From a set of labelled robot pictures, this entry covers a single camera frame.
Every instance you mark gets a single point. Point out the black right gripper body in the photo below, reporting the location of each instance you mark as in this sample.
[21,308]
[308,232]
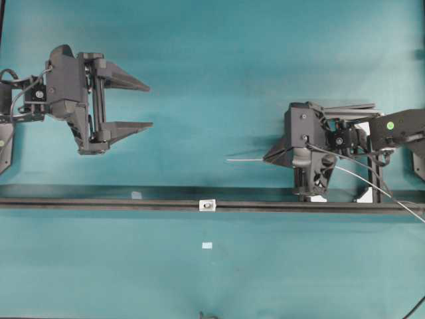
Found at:
[306,138]

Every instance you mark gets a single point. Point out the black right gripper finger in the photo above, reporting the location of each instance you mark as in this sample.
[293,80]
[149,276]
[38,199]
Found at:
[358,110]
[280,154]

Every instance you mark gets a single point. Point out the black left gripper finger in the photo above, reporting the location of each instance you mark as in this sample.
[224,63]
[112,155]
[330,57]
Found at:
[115,77]
[112,132]

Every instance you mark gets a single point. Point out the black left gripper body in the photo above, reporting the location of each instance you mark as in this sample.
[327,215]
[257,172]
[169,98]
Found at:
[67,95]

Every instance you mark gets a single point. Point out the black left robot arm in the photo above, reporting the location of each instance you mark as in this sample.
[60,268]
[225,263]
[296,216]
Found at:
[24,100]

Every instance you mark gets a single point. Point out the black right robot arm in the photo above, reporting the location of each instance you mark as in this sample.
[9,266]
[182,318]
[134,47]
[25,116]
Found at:
[388,132]

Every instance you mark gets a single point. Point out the silver metal fitting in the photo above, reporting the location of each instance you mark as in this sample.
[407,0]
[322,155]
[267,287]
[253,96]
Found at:
[207,205]

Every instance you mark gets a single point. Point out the small white tape patch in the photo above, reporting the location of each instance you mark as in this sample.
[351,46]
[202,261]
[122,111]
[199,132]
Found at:
[207,245]

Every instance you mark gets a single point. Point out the black aluminium rail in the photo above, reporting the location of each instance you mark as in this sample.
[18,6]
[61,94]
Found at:
[175,198]

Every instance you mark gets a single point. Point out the pale tape patch on rail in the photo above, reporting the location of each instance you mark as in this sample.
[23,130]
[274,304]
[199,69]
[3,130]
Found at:
[136,195]

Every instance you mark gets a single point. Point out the black frame with white brackets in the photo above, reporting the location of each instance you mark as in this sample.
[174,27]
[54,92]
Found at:
[351,141]

